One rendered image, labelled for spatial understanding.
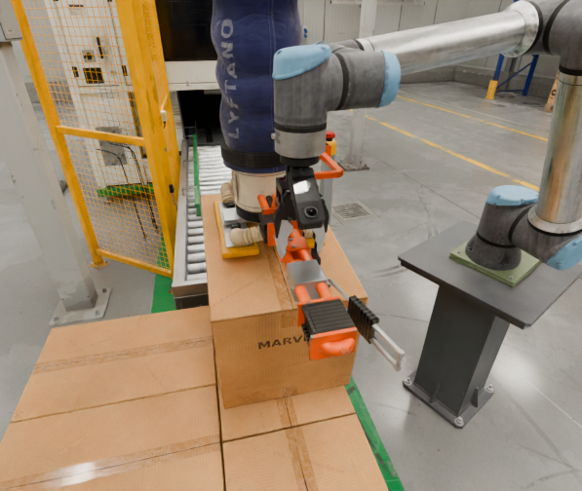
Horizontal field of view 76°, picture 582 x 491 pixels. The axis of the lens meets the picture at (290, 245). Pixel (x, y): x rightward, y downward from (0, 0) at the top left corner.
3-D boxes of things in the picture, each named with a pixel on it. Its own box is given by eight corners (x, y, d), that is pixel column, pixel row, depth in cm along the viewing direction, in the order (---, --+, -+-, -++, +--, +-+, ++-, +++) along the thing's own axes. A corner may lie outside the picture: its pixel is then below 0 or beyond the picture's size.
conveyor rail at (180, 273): (184, 159, 357) (181, 139, 347) (190, 158, 358) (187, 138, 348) (178, 320, 165) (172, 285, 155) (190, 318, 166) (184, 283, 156)
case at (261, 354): (212, 277, 157) (200, 195, 133) (302, 265, 165) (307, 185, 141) (224, 409, 111) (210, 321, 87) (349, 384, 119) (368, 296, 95)
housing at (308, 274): (285, 281, 75) (284, 262, 72) (316, 276, 76) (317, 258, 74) (292, 303, 69) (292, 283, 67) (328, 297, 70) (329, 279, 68)
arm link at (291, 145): (333, 132, 61) (276, 134, 59) (331, 160, 64) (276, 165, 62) (318, 120, 69) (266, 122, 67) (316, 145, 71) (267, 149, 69)
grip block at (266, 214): (258, 230, 93) (257, 208, 90) (296, 225, 95) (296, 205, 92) (264, 246, 86) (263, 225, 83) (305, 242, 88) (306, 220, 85)
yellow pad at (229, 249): (213, 206, 127) (213, 192, 125) (243, 203, 129) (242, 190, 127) (222, 259, 99) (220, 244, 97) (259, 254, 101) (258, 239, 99)
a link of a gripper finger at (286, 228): (278, 246, 79) (291, 207, 75) (284, 261, 74) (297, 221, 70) (264, 245, 78) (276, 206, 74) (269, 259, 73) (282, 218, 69)
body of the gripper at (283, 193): (310, 201, 78) (312, 144, 71) (323, 219, 70) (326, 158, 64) (274, 205, 76) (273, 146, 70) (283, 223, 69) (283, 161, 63)
